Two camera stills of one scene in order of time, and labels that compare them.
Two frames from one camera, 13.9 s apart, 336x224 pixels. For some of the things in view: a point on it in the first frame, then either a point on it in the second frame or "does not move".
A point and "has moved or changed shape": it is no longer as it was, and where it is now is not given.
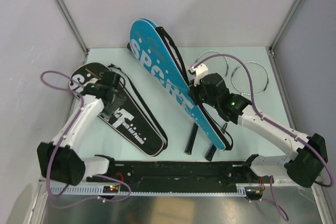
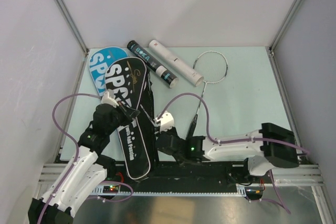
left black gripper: [118, 99] -> [129, 113]
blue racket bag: [163, 56] -> [99, 61]
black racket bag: [132, 120] has moved or changed shape
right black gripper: [193, 91] -> [172, 129]
